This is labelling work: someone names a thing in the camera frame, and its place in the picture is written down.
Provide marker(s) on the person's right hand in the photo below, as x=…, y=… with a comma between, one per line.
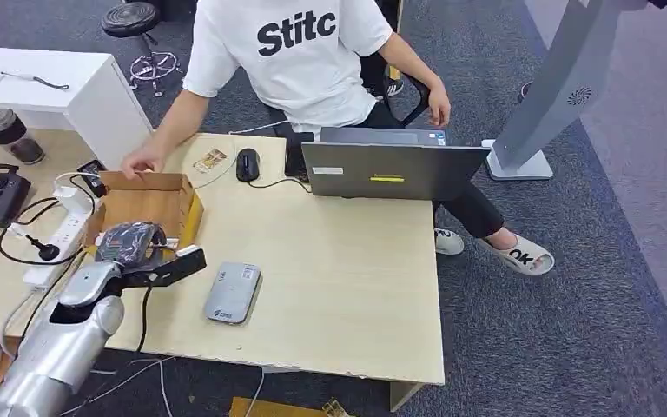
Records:
x=141, y=162

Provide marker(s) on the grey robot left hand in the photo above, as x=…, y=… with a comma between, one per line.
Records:
x=129, y=244

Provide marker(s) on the person's left hand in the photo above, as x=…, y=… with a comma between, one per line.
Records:
x=440, y=106

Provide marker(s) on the cardboard box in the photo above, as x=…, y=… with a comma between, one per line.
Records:
x=149, y=204

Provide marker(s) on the patterned card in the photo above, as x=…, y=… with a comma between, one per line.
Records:
x=210, y=161

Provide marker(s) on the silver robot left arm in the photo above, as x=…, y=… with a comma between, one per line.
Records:
x=63, y=339

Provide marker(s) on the black office chair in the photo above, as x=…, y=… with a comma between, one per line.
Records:
x=420, y=98

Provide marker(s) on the white card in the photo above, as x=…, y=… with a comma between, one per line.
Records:
x=171, y=242
x=99, y=239

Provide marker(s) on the black striped sneaker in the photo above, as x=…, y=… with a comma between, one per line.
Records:
x=394, y=87

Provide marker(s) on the small black charger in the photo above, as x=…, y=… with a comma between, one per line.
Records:
x=93, y=178

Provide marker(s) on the white power strip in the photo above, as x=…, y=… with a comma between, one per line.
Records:
x=69, y=227

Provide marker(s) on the grey laptop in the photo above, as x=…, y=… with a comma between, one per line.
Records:
x=391, y=170

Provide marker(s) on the white cabinet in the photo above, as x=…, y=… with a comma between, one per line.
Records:
x=80, y=92

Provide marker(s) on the black computer mouse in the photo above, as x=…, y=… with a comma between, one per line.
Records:
x=248, y=164

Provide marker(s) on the grey floor stand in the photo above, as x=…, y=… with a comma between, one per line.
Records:
x=563, y=75

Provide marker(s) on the black round stool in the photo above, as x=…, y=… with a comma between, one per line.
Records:
x=132, y=20

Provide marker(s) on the dark lidded cup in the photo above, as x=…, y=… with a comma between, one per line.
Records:
x=2, y=126

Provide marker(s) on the person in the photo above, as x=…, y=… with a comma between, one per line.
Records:
x=293, y=69

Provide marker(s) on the black phone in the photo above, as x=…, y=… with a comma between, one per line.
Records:
x=296, y=158

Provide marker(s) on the white slipper with print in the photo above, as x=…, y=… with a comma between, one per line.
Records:
x=520, y=256

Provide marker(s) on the yellow board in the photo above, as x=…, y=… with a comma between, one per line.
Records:
x=270, y=410

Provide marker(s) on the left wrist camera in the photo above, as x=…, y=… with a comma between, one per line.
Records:
x=172, y=267

